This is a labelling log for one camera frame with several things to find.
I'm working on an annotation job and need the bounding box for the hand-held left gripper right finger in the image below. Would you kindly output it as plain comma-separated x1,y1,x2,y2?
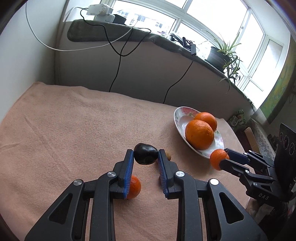
157,149,269,241

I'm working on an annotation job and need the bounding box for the black ring light cable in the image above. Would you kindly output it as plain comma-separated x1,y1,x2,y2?
163,52,195,105

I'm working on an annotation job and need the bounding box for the green gift bag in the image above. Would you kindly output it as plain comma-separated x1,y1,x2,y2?
228,110,247,127

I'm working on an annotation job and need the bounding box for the white window frame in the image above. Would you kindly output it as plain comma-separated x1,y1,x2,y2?
67,0,292,109

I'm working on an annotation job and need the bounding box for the small tangerine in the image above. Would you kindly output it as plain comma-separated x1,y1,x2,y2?
210,149,230,171
126,175,141,200

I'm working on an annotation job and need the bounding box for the black power cable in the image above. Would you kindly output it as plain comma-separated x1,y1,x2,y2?
80,7,152,93

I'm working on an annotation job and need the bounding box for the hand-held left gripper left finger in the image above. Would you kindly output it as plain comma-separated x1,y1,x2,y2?
24,149,135,241

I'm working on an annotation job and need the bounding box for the large oval orange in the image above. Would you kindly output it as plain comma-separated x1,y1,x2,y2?
194,112,218,132

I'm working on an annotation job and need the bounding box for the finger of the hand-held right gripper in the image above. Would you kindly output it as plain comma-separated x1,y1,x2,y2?
218,159,287,202
225,149,275,168

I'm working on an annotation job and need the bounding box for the large round orange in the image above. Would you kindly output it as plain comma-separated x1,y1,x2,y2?
185,120,215,150

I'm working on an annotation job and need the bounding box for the spider plant in dark pot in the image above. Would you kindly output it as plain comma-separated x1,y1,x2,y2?
200,29,243,93

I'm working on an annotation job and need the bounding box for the white patterned cloth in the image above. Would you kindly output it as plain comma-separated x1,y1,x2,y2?
251,118,278,151

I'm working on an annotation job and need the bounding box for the floral ceramic plate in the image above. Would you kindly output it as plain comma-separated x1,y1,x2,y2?
173,106,225,159

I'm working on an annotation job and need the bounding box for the green yellow wall painting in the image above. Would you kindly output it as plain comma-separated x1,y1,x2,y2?
260,53,296,123

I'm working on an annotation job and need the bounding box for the white cable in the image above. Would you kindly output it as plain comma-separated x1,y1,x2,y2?
25,0,134,52

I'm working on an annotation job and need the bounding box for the light fuzzy clothing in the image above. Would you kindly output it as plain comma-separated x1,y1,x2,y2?
245,198,289,223

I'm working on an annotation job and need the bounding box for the open cardboard box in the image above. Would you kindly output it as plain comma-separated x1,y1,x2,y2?
244,126,260,153

